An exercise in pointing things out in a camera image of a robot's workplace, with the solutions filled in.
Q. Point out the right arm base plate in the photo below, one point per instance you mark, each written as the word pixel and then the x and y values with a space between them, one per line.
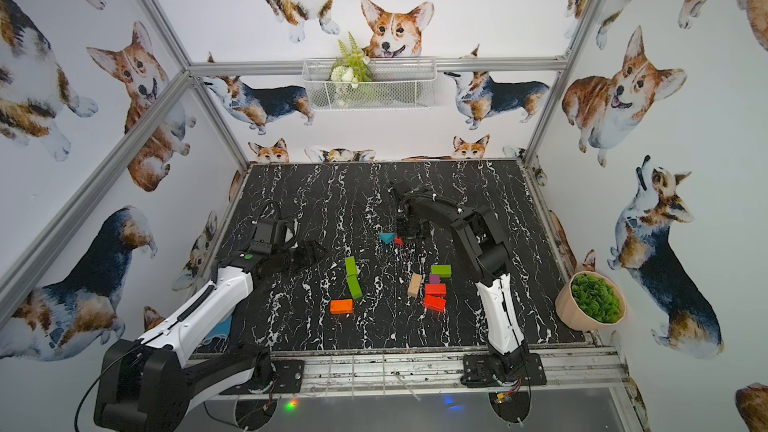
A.
pixel 488 371

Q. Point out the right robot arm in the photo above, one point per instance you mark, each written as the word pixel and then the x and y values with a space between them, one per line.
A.
pixel 484 253

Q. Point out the beige pot with plant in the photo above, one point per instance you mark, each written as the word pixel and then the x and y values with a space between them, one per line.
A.
pixel 590 302

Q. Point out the green fern with flower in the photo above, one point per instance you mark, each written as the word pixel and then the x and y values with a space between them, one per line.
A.
pixel 351 74

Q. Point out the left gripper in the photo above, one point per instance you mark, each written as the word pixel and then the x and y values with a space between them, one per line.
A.
pixel 298 255

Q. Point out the white wire basket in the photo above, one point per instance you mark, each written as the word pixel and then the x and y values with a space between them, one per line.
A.
pixel 387 84

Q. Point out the orange block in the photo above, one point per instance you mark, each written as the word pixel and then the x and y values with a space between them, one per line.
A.
pixel 342 307

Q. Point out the natural wood block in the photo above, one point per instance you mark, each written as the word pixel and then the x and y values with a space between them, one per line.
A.
pixel 414 285

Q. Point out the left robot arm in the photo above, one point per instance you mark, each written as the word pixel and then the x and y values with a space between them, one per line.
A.
pixel 148 384

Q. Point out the teal triangle block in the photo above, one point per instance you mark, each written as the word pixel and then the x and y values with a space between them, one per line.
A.
pixel 387 238

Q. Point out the green block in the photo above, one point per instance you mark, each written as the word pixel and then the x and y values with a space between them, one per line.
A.
pixel 354 288
pixel 443 271
pixel 351 267

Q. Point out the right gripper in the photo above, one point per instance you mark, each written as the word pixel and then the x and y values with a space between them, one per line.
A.
pixel 403 234

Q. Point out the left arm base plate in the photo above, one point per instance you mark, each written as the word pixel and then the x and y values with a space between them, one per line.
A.
pixel 287 376

